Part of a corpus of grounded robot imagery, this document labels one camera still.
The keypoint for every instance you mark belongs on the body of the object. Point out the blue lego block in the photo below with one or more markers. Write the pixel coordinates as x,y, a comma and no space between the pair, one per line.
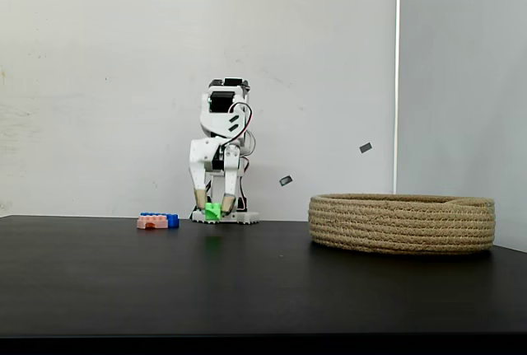
173,222

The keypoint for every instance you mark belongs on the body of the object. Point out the pink lego block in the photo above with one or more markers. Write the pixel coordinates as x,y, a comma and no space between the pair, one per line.
152,222

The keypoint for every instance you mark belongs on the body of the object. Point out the green lego block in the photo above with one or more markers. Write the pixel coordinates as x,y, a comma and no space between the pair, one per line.
213,211

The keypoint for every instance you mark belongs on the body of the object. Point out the small grey tape piece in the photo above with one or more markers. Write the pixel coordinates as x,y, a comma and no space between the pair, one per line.
286,180
366,147

